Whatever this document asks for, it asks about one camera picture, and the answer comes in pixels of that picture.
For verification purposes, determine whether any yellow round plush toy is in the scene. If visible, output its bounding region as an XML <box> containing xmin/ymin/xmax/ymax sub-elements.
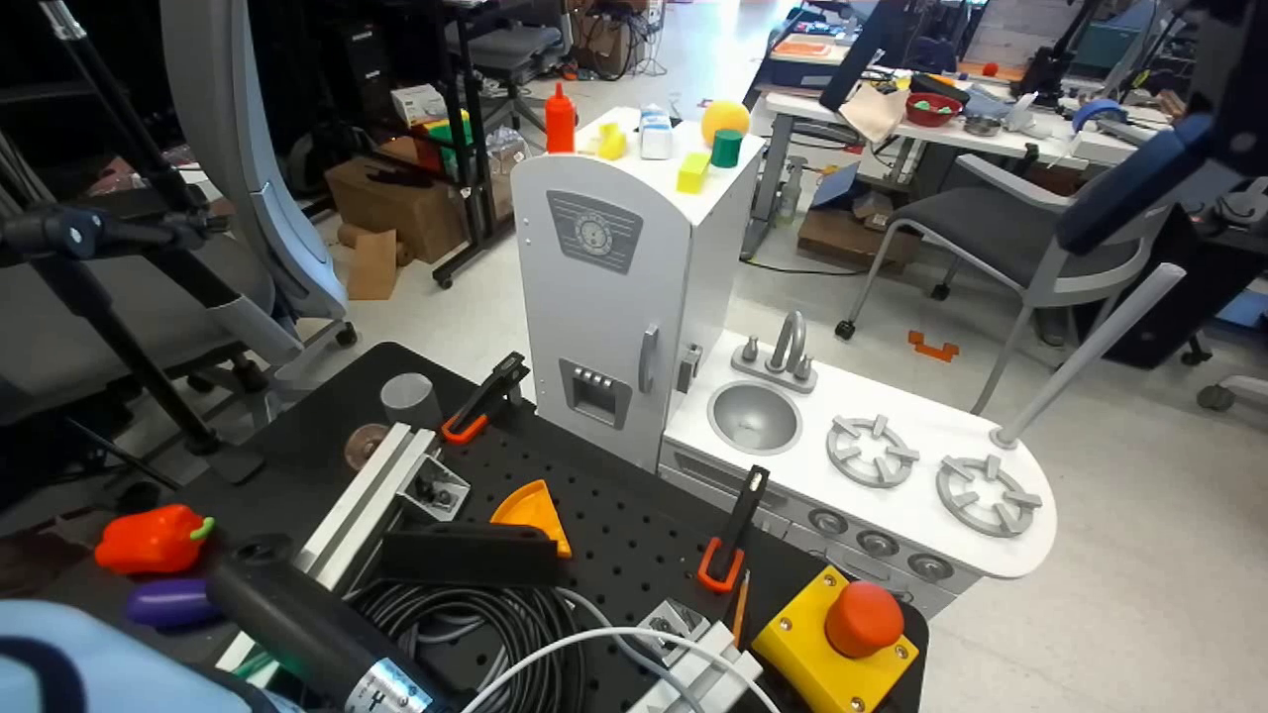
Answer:
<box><xmin>701</xmin><ymin>101</ymin><xmax>752</xmax><ymax>148</ymax></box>

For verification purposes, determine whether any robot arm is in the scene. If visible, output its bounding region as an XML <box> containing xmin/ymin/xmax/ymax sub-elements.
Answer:
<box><xmin>0</xmin><ymin>0</ymin><xmax>461</xmax><ymax>713</ymax></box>

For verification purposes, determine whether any white toy kitchen cabinet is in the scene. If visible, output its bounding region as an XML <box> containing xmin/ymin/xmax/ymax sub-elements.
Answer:
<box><xmin>511</xmin><ymin>106</ymin><xmax>1057</xmax><ymax>613</ymax></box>

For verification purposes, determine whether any silver toy sink bowl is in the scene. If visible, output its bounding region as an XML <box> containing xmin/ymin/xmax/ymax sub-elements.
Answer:
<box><xmin>711</xmin><ymin>385</ymin><xmax>802</xmax><ymax>452</ymax></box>

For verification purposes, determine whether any silver toy faucet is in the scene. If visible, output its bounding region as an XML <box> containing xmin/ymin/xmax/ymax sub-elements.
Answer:
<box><xmin>731</xmin><ymin>311</ymin><xmax>815</xmax><ymax>393</ymax></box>

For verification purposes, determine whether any yellow toy banana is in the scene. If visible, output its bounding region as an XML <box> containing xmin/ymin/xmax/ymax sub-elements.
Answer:
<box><xmin>593</xmin><ymin>122</ymin><xmax>630</xmax><ymax>163</ymax></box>

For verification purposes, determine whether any left toy stove burner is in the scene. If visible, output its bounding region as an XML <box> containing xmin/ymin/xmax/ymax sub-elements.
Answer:
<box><xmin>826</xmin><ymin>415</ymin><xmax>921</xmax><ymax>493</ymax></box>

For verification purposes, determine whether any toy stove burner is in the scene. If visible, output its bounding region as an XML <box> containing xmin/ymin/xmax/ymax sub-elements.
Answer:
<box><xmin>937</xmin><ymin>457</ymin><xmax>1042</xmax><ymax>539</ymax></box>
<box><xmin>826</xmin><ymin>415</ymin><xmax>921</xmax><ymax>493</ymax></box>

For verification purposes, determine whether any right toy stove burner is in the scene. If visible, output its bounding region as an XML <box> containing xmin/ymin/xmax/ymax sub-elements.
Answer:
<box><xmin>937</xmin><ymin>457</ymin><xmax>1042</xmax><ymax>539</ymax></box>

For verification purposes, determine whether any red toy bell pepper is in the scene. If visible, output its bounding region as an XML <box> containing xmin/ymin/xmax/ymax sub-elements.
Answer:
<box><xmin>97</xmin><ymin>504</ymin><xmax>218</xmax><ymax>577</ymax></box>

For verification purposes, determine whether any purple toy eggplant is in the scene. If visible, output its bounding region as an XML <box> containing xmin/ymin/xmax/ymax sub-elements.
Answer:
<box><xmin>126</xmin><ymin>577</ymin><xmax>218</xmax><ymax>629</ymax></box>

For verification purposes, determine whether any orange black clamp left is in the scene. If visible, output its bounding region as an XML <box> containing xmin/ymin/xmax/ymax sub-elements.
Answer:
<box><xmin>439</xmin><ymin>354</ymin><xmax>527</xmax><ymax>449</ymax></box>

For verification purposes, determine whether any orange black clamp near sink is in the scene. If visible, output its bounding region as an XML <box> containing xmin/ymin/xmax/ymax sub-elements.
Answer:
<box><xmin>699</xmin><ymin>465</ymin><xmax>768</xmax><ymax>595</ymax></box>

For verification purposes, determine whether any orange triangular wedge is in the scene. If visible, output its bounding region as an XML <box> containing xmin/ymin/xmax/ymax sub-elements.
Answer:
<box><xmin>491</xmin><ymin>481</ymin><xmax>575</xmax><ymax>558</ymax></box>

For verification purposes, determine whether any yellow rectangular block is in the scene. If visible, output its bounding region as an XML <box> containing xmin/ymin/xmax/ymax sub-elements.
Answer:
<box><xmin>679</xmin><ymin>154</ymin><xmax>711</xmax><ymax>196</ymax></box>

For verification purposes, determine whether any grey round disc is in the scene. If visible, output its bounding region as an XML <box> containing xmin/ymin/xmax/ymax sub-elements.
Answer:
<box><xmin>382</xmin><ymin>373</ymin><xmax>435</xmax><ymax>414</ymax></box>

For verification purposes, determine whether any green hexagonal block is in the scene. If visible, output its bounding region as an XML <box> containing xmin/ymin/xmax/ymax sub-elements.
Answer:
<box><xmin>711</xmin><ymin>133</ymin><xmax>746</xmax><ymax>168</ymax></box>

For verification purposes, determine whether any blue white milk carton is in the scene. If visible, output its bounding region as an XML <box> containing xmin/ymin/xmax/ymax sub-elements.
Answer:
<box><xmin>637</xmin><ymin>106</ymin><xmax>672</xmax><ymax>163</ymax></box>

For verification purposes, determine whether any red ketchup bottle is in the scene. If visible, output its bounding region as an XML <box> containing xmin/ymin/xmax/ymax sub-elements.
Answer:
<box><xmin>542</xmin><ymin>89</ymin><xmax>577</xmax><ymax>154</ymax></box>

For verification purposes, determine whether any cardboard box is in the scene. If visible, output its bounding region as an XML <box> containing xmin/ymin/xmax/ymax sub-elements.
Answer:
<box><xmin>324</xmin><ymin>160</ymin><xmax>469</xmax><ymax>262</ymax></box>

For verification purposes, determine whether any aluminium extrusion bar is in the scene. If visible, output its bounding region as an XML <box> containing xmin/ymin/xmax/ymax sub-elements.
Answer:
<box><xmin>292</xmin><ymin>423</ymin><xmax>433</xmax><ymax>592</ymax></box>

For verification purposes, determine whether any yellow emergency stop button box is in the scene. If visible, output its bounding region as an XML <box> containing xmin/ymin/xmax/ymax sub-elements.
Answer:
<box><xmin>752</xmin><ymin>567</ymin><xmax>921</xmax><ymax>713</ymax></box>

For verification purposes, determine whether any white cluttered desk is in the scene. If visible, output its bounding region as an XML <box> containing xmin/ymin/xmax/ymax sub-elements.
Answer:
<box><xmin>762</xmin><ymin>82</ymin><xmax>1172</xmax><ymax>168</ymax></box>

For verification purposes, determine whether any grey office chair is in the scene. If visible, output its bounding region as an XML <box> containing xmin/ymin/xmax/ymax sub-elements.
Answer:
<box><xmin>835</xmin><ymin>115</ymin><xmax>1211</xmax><ymax>414</ymax></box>

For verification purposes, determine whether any orange bracket on floor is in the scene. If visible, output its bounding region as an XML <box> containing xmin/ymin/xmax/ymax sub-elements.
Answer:
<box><xmin>906</xmin><ymin>329</ymin><xmax>958</xmax><ymax>366</ymax></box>

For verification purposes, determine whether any white cable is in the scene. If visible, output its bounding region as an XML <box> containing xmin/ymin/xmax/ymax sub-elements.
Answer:
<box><xmin>457</xmin><ymin>624</ymin><xmax>785</xmax><ymax>713</ymax></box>

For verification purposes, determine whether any black coiled cable bundle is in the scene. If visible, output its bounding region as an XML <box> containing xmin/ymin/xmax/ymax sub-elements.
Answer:
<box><xmin>346</xmin><ymin>577</ymin><xmax>628</xmax><ymax>713</ymax></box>

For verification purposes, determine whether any black camera tripod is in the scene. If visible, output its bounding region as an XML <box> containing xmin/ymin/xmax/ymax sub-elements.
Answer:
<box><xmin>0</xmin><ymin>0</ymin><xmax>283</xmax><ymax>457</ymax></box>

